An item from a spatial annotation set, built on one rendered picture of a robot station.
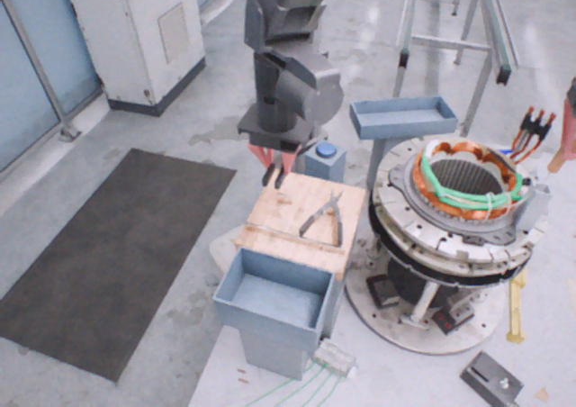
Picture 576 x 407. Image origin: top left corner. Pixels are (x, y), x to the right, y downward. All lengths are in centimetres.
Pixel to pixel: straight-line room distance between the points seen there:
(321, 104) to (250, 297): 39
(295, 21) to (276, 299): 46
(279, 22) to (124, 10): 223
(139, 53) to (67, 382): 188
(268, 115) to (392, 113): 58
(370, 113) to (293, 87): 61
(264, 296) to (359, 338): 28
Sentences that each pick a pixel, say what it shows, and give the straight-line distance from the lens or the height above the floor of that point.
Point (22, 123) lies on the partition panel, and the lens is 279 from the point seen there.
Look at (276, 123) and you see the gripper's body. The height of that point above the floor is 129.
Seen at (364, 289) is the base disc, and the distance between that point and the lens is 94.
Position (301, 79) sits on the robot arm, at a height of 138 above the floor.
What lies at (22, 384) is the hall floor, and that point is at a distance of 200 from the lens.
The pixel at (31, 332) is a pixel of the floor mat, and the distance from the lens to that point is 208.
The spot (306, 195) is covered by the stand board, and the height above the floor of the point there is 107.
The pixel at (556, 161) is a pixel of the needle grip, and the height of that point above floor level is 124.
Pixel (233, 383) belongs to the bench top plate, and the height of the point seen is 78.
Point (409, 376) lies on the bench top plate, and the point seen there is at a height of 78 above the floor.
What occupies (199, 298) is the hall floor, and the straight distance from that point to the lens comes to 188.
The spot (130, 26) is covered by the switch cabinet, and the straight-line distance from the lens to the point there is 267.
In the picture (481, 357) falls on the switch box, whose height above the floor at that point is 84.
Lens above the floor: 161
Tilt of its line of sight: 45 degrees down
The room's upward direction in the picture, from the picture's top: straight up
